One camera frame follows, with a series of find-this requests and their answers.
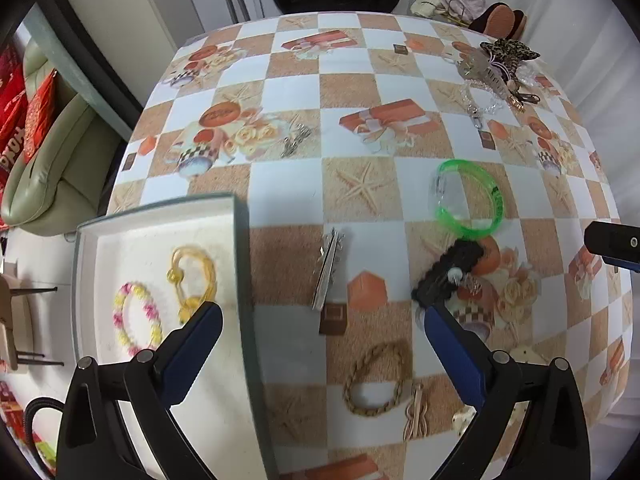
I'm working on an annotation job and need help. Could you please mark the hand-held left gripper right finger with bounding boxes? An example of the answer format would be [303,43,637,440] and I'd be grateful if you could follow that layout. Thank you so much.
[422,302,591,480]

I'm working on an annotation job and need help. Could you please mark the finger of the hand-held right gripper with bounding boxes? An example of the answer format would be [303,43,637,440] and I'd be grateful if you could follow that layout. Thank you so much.
[584,220,640,274]

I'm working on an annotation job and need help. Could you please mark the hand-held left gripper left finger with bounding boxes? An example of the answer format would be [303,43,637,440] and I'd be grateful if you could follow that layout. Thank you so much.
[55,300,224,480]

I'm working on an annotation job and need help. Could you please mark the black scalloped hair clip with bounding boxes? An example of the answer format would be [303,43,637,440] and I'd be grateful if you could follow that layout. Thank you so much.
[412,239,484,312]

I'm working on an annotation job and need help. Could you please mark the beige hair clip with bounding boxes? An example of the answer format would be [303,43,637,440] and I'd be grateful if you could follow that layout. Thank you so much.
[402,382,429,441]

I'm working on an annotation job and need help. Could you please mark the white rectangular tray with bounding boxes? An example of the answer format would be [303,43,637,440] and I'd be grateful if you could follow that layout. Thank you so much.
[70,192,281,480]

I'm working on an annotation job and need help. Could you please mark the brown rope bracelet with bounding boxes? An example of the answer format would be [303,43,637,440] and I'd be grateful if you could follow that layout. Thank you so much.
[342,340,406,417]

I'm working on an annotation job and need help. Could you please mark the green translucent bracelet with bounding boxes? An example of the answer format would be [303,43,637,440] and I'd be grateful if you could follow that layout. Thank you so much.
[431,159,506,239]

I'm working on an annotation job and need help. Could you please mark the silver chain necklace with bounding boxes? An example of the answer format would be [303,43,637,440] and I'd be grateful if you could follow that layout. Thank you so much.
[280,125,314,157]

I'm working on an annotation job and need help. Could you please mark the checked printed tablecloth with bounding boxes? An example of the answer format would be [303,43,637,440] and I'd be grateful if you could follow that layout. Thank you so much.
[107,12,632,480]

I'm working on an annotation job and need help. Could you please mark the gold hair clip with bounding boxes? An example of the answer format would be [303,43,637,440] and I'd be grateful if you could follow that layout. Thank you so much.
[507,89,542,112]

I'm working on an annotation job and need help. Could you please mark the wooden stool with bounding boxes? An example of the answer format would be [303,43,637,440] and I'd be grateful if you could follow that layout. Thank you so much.
[0,259,64,374]

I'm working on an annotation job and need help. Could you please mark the colourful bags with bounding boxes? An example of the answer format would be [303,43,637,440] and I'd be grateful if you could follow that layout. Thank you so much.
[0,380,57,477]

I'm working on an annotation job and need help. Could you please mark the silver comb hair clip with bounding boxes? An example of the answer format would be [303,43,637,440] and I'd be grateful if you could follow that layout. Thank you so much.
[457,52,512,102]

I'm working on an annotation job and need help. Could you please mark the beige leather sofa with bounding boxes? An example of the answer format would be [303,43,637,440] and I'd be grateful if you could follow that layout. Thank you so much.
[0,37,127,237]

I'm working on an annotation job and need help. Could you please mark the brown slippers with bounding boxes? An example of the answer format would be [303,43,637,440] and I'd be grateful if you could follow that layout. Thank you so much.
[469,2,529,41]

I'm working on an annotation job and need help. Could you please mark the red square cushion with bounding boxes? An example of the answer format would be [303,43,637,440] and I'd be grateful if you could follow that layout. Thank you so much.
[22,69,59,164]

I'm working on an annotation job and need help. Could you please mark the grey pillar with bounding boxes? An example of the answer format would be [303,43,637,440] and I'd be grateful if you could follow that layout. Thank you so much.
[24,0,147,142]

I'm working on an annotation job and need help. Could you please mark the pile of pale clothes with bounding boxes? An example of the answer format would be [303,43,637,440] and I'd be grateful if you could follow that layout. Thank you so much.
[412,0,487,24]

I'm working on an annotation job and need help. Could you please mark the yellow cord bracelet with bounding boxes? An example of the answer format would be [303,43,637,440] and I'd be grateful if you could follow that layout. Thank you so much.
[167,245,219,328]

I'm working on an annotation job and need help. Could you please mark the pink and yellow bead bracelet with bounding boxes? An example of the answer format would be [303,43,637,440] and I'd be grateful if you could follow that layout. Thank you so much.
[112,282,164,356]

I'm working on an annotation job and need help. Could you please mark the black hose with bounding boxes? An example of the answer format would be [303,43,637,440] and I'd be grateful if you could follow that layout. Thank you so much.
[22,396,65,462]

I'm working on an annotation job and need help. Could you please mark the clear crystal bracelet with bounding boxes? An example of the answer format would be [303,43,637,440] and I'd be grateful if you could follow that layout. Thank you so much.
[462,82,502,129]

